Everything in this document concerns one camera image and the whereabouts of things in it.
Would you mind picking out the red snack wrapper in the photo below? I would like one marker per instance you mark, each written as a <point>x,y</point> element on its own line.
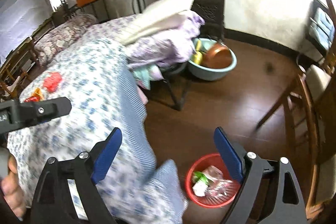
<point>51,82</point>

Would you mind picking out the maroon floral pillow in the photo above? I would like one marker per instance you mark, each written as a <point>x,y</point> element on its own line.
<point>62,36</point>

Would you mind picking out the wooden chair with cushion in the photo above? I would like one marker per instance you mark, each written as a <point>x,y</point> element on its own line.
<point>309,108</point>

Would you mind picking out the purple floral folded blanket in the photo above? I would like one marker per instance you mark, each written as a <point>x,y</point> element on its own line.
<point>166,47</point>

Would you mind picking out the wooden bedside chair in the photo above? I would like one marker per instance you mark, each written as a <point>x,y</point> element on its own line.
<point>15,70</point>

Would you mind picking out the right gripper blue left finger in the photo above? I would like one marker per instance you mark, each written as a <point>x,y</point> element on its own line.
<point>103,154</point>

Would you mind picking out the left hand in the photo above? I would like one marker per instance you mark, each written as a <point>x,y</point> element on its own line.
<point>13,193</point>

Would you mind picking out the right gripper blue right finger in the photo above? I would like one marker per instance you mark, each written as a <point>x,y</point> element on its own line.
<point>232,154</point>

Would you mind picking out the white quilted pillow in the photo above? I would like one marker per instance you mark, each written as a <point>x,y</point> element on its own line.
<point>159,16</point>

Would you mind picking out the light blue wash basin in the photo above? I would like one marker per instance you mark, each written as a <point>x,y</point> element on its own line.
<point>202,45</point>

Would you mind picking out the black folding stool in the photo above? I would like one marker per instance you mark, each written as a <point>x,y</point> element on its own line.
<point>172,90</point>

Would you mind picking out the red plastic trash basket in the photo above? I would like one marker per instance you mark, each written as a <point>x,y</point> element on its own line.
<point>209,184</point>

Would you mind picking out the blue floral bed sheet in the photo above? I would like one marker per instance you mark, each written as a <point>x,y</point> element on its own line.
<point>104,96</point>

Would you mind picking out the orange snack wrapper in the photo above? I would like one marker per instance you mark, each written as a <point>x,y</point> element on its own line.
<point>36,96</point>

